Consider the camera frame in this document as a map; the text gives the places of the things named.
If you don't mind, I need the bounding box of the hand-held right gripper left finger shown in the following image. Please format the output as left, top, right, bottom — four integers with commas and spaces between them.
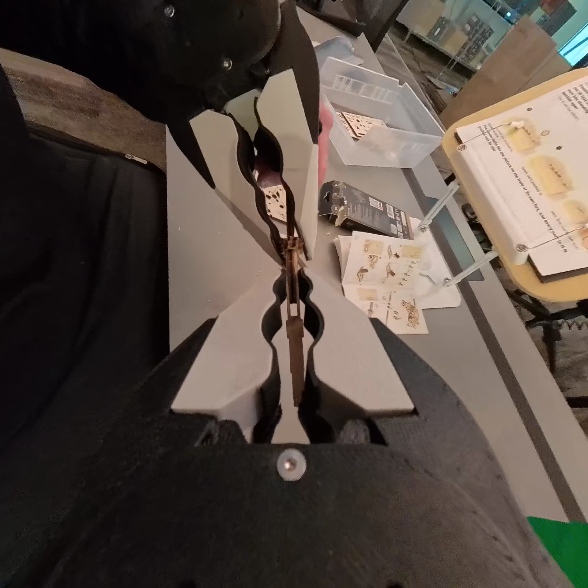
171, 269, 285, 444

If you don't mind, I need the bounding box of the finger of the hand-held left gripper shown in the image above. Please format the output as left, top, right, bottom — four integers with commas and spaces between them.
190, 89, 283, 266
254, 68, 321, 262

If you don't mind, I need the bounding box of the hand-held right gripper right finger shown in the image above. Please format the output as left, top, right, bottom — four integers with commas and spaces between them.
294, 269, 419, 444

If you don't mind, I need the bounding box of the dark wooden model strip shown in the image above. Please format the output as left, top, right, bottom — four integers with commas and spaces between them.
284, 236, 307, 409

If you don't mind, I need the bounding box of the pale wooden model plate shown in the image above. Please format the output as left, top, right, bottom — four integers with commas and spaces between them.
263, 183, 289, 222

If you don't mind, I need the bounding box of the pink object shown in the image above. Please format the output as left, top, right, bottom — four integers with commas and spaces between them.
317, 102, 332, 190

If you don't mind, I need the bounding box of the laser-cut wooden sheet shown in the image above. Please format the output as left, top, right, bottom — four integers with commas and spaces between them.
337, 110, 387, 141

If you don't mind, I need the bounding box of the illustrated instruction booklet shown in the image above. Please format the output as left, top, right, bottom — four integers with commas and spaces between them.
334, 230, 461, 335

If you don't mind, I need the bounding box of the black packaging box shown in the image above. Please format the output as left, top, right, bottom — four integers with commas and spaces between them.
318, 180, 415, 240

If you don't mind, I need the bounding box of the clear plastic bin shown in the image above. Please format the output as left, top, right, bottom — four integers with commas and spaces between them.
317, 56, 444, 167

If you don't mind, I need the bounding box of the person's black clothing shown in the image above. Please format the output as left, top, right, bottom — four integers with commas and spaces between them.
0, 62, 172, 444

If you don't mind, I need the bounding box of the beige document stand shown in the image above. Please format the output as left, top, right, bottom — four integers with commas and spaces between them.
416, 68, 588, 309

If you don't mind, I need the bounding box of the brown cardboard panel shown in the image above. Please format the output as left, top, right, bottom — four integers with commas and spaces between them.
440, 17, 571, 130

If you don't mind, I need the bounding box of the white instruction sheet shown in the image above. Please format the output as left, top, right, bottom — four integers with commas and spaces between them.
455, 73, 588, 283

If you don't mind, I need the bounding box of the green plastic bin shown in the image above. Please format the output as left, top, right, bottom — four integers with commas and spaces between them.
527, 516, 588, 588

